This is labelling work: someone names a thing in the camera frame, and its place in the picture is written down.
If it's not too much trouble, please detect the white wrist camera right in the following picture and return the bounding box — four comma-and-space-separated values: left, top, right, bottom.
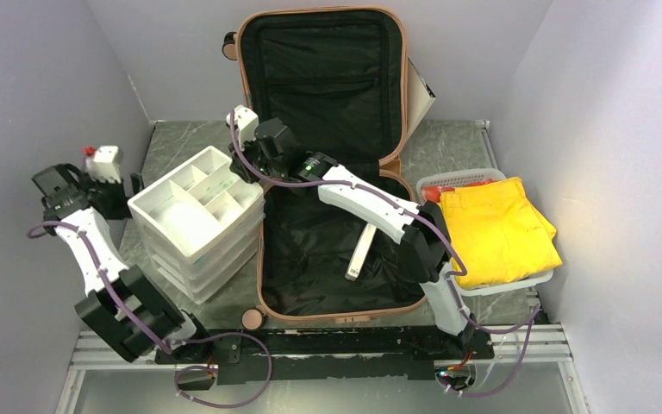
226, 105, 259, 147

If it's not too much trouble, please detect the pink hard-shell suitcase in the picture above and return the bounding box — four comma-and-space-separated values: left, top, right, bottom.
226, 7, 431, 322

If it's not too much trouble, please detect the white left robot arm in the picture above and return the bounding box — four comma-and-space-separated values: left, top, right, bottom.
28, 163, 212, 362

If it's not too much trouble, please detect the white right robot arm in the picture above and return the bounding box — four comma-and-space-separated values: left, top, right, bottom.
226, 107, 474, 358

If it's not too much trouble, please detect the white book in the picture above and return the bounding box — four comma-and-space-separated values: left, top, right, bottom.
345, 223, 377, 281

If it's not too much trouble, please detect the yellow garment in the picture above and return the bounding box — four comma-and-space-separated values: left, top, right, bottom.
438, 177, 563, 289

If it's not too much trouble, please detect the white flat board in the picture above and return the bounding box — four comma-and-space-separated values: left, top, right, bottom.
407, 60, 436, 139

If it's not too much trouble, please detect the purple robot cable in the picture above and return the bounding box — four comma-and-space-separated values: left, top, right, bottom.
27, 216, 278, 413

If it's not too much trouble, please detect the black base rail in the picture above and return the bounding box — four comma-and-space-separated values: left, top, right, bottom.
154, 325, 494, 385

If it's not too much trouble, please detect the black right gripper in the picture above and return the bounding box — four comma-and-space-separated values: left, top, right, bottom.
230, 129, 287, 184

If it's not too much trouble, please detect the red garment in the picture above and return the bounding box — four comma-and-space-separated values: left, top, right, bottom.
422, 186, 446, 204

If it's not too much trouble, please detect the white plastic mesh basket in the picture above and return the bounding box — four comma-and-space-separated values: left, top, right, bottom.
416, 168, 563, 297

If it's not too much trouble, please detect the black suitcase wheel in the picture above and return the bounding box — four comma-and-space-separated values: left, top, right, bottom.
240, 308, 266, 331

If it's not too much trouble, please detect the white plastic drawer organizer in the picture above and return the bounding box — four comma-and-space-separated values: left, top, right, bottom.
128, 146, 265, 304

